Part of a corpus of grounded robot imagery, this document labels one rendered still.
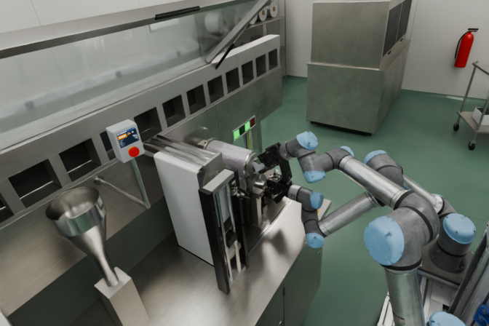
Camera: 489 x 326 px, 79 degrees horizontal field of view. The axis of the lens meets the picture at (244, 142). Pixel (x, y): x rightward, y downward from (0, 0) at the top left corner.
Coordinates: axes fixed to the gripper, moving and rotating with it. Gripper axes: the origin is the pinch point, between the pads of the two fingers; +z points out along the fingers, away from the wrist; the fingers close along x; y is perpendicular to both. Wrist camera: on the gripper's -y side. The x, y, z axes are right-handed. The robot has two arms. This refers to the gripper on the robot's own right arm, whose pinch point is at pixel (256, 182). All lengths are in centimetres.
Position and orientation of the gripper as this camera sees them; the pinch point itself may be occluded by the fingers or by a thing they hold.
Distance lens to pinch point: 155.9
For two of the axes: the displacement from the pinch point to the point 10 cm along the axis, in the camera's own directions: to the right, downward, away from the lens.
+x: -5.7, 4.6, -6.8
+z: -8.2, -2.3, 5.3
